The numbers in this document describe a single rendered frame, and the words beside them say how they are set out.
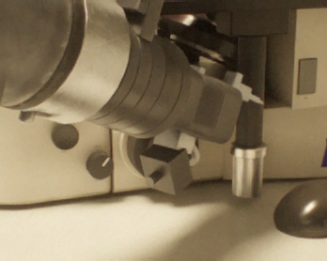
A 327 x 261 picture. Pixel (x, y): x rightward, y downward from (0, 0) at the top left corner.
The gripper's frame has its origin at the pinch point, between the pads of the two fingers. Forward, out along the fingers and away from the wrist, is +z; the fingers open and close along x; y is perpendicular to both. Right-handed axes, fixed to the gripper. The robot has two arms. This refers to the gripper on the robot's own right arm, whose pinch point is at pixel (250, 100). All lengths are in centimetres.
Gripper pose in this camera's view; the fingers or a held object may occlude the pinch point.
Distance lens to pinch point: 64.3
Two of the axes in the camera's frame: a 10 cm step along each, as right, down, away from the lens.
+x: 7.5, 1.9, -6.4
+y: -2.8, 9.6, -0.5
